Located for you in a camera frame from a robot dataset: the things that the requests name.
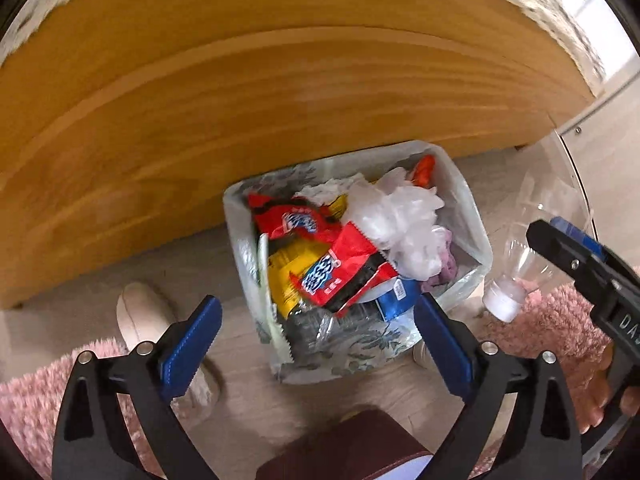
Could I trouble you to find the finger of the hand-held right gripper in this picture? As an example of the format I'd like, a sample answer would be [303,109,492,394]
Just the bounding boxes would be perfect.
[526,219,617,307]
[549,215,610,262]

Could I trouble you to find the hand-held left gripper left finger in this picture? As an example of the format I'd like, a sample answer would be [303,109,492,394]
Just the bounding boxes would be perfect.
[51,295,223,480]

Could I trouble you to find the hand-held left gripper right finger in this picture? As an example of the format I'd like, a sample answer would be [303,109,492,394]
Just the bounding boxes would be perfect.
[413,292,585,480]

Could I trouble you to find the clear plastic bottle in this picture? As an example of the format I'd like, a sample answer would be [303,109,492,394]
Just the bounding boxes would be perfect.
[482,180,576,323]

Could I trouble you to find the purple cloth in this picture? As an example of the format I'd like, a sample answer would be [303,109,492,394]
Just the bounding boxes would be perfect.
[420,230,461,293]

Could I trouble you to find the floral lined trash bin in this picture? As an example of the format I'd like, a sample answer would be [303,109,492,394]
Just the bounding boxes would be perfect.
[222,141,493,385]

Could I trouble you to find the white plastic bag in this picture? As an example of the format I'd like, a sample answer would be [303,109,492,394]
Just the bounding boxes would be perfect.
[385,225,453,281]
[345,167,446,241]

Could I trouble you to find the yellow snack wrapper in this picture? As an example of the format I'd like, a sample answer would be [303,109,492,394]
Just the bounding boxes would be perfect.
[265,195,351,321]

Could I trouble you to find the person's right hand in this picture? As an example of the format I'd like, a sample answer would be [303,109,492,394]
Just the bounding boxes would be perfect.
[577,345,615,435]

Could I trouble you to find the person's right leg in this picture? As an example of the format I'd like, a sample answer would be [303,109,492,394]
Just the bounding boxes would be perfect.
[470,282,616,436]

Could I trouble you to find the person's leg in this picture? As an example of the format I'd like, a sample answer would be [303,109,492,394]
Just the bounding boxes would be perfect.
[470,282,616,436]
[0,337,166,480]

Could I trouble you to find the wood-look door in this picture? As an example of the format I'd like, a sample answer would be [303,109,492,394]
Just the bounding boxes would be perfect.
[550,60,640,261]

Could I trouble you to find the dark red box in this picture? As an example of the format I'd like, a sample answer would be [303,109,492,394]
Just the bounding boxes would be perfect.
[256,407,438,480]

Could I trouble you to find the person's left leg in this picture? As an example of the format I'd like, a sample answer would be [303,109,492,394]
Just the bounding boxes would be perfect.
[0,337,166,480]

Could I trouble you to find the brown checkered blanket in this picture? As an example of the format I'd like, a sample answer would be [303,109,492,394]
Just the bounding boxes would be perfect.
[0,0,608,81]

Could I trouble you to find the wooden bed frame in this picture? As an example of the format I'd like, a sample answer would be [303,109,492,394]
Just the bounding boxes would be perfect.
[0,0,601,311]

